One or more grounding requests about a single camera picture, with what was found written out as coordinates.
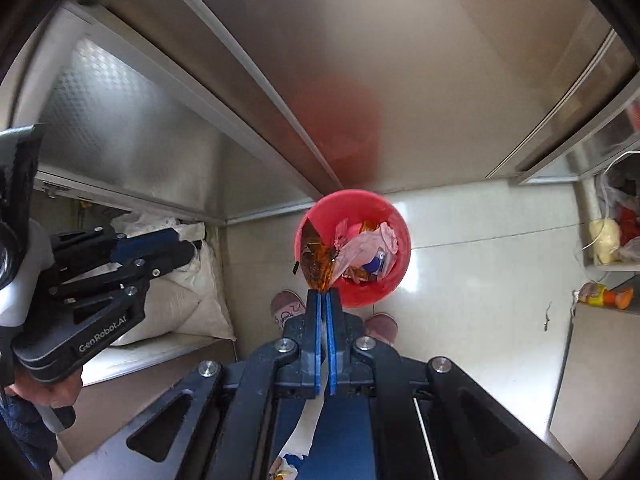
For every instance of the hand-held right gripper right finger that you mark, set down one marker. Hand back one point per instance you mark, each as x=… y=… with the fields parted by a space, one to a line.
x=332 y=350

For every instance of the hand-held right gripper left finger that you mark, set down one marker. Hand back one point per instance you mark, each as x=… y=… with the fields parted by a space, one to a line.
x=312 y=340

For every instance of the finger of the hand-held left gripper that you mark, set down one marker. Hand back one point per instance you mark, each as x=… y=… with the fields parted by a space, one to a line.
x=170 y=260
x=145 y=244

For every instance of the red trash bin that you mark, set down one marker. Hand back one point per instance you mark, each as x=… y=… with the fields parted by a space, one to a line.
x=360 y=297

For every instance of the orange plastic wrapper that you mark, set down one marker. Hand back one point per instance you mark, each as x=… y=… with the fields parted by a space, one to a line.
x=320 y=265

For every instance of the person's left forearm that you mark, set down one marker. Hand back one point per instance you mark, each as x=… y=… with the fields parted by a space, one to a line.
x=25 y=440

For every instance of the person's left hand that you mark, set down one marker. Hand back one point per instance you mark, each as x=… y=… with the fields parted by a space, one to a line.
x=50 y=395

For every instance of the person's left shoe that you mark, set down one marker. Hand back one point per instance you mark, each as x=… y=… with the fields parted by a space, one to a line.
x=287 y=307

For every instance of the person's shoe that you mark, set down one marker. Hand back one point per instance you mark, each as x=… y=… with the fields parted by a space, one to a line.
x=382 y=327
x=287 y=307

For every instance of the white sack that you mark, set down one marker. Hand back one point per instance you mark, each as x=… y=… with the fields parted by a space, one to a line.
x=190 y=305

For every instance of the person's right shoe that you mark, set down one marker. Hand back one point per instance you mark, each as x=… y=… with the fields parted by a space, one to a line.
x=382 y=327

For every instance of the person's blue trouser legs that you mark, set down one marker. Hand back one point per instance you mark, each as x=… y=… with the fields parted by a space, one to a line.
x=345 y=440

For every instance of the pink purple plastic packet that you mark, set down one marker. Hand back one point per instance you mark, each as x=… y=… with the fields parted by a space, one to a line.
x=370 y=247

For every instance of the orange capped bottle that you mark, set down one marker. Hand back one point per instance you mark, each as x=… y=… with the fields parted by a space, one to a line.
x=605 y=295

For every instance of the steel cabinet door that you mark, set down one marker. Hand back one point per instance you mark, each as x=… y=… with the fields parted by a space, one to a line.
x=400 y=60

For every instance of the pale yellow bag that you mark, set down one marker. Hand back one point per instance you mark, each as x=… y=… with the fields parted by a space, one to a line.
x=605 y=240

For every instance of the white plastic bag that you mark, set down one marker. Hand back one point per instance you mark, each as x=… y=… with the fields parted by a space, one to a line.
x=615 y=190

